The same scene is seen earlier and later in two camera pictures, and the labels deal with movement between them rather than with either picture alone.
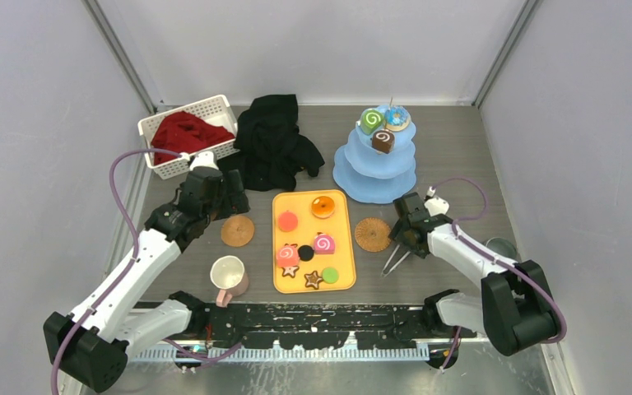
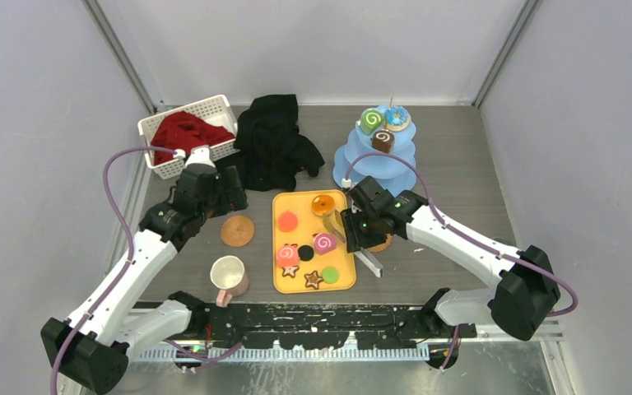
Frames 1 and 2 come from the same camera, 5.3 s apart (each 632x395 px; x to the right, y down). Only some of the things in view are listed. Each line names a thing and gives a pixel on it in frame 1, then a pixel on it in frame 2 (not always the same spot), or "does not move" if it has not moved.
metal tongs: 396,263 → 333,220
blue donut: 397,118 does not move
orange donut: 322,207 does not move
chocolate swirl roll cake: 383,141 does not move
